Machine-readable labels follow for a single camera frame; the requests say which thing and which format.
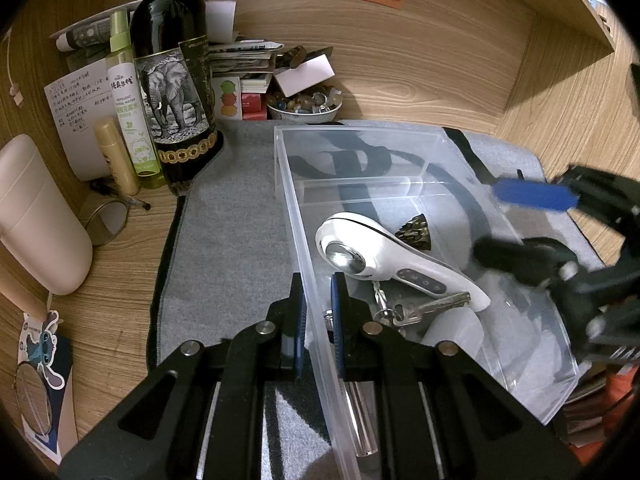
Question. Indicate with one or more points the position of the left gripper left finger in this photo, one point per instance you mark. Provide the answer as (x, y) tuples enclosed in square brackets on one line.
[(293, 329)]

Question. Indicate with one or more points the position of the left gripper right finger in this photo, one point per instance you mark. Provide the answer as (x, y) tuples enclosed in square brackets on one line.
[(345, 324)]

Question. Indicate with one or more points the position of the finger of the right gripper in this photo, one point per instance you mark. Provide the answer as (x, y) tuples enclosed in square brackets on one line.
[(536, 195), (535, 262)]

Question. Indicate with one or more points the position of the silver key bunch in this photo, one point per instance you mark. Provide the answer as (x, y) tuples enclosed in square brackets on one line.
[(402, 315)]

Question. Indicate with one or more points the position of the white handheld massager device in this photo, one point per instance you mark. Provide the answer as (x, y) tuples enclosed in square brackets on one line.
[(361, 248)]

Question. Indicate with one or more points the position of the dark patterned cone shell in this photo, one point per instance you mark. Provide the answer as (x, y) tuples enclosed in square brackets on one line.
[(416, 233)]

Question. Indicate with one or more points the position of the clear plastic storage box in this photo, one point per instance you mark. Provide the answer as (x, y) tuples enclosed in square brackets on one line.
[(392, 175)]

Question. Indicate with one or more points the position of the grey mat with black letters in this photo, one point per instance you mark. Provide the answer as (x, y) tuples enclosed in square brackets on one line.
[(229, 257)]

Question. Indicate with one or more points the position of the white bowl of stones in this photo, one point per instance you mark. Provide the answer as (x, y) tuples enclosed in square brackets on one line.
[(319, 107)]

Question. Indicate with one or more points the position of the white folded card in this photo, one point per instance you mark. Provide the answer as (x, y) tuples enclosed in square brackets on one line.
[(306, 75)]

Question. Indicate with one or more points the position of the beige lip balm tube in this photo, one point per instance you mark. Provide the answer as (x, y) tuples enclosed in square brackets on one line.
[(116, 155)]

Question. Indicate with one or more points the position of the fruit picture box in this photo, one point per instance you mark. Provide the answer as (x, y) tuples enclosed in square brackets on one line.
[(227, 97)]

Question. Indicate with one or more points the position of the blue cartoon sticker card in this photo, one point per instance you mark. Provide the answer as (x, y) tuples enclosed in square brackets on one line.
[(51, 354)]

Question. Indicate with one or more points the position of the stack of books and papers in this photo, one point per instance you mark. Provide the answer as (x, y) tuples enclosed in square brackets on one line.
[(251, 61)]

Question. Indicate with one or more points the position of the beige plastic cup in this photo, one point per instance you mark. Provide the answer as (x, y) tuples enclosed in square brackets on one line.
[(38, 227)]

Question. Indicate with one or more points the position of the green white spray bottle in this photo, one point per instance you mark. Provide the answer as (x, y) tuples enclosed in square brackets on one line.
[(127, 98)]

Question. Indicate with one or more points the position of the dark wine bottle elephant label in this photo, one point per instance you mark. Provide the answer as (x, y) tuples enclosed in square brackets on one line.
[(170, 45)]

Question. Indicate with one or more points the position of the white handwritten note paper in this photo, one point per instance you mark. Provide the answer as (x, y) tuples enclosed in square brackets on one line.
[(77, 101)]

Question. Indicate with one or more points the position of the glasses with thin frame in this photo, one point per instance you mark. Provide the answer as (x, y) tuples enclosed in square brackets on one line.
[(106, 211)]

